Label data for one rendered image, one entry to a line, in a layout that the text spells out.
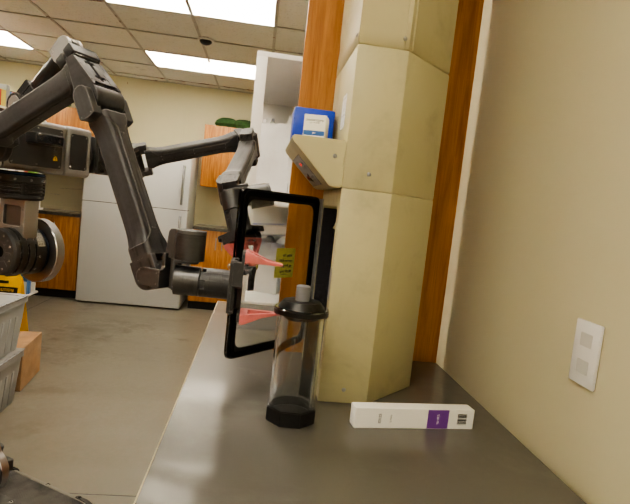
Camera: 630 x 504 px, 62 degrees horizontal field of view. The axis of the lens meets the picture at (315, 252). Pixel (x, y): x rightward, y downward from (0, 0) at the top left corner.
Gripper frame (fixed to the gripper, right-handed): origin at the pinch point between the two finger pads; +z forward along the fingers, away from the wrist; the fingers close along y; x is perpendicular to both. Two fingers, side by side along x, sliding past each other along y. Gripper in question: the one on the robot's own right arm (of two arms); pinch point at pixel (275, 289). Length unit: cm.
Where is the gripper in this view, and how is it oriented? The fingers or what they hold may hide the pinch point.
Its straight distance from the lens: 103.1
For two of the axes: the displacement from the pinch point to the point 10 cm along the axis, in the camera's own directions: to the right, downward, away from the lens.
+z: 9.9, 1.0, 1.1
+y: 1.2, -9.9, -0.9
